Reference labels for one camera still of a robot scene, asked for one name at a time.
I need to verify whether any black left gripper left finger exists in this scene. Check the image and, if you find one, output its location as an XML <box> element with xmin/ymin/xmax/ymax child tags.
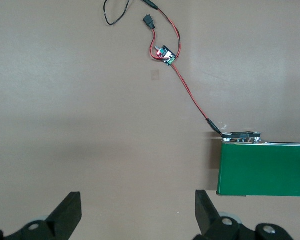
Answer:
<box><xmin>0</xmin><ymin>191</ymin><xmax>83</xmax><ymax>240</ymax></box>

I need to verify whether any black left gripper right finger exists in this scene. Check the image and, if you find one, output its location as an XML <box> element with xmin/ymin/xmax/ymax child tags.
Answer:
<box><xmin>194</xmin><ymin>189</ymin><xmax>293</xmax><ymax>240</ymax></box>

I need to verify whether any green conveyor belt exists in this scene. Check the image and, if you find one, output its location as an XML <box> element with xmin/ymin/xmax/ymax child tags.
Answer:
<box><xmin>216</xmin><ymin>131</ymin><xmax>300</xmax><ymax>198</ymax></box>

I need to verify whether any small motor controller board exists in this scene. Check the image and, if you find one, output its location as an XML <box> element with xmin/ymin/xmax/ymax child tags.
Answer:
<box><xmin>154</xmin><ymin>44</ymin><xmax>177</xmax><ymax>68</ymax></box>

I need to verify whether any black plug connector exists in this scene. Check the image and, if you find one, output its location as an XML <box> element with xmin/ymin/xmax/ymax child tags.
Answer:
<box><xmin>142</xmin><ymin>14</ymin><xmax>156</xmax><ymax>30</ymax></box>

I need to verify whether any red and black wire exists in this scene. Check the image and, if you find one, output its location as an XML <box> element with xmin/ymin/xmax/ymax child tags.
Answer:
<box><xmin>149</xmin><ymin>6</ymin><xmax>223</xmax><ymax>137</ymax></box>

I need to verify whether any thin black cable loop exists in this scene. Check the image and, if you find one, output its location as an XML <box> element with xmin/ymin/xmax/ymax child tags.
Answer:
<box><xmin>102</xmin><ymin>0</ymin><xmax>159</xmax><ymax>26</ymax></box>

